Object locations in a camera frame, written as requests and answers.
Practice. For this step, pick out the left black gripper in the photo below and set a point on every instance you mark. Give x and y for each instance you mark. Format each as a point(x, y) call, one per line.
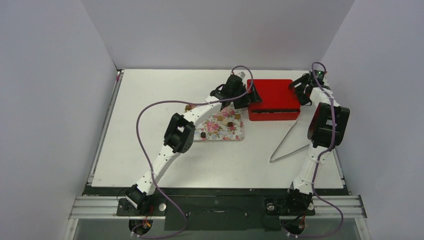
point(251, 97)

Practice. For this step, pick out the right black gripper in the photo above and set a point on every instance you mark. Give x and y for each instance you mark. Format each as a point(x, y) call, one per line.
point(303, 89)

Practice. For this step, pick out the red chocolate box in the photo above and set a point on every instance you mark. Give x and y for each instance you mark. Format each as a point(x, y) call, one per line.
point(273, 114)

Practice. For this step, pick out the red box lid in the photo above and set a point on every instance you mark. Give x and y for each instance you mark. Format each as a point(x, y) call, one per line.
point(276, 97)

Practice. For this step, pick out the floral rectangular tray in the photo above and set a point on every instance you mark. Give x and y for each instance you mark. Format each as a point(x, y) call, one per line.
point(225, 125)

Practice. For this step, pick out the metal serving tongs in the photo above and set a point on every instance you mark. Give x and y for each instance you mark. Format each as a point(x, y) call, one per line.
point(293, 142)

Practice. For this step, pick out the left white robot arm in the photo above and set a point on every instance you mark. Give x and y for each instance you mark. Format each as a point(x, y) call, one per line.
point(179, 134)

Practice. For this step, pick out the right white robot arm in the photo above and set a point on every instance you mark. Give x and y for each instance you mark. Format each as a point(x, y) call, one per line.
point(326, 131)

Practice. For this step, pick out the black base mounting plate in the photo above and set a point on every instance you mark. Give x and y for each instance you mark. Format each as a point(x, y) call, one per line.
point(218, 209)

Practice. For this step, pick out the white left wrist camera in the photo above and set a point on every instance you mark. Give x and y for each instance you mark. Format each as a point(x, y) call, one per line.
point(240, 74)

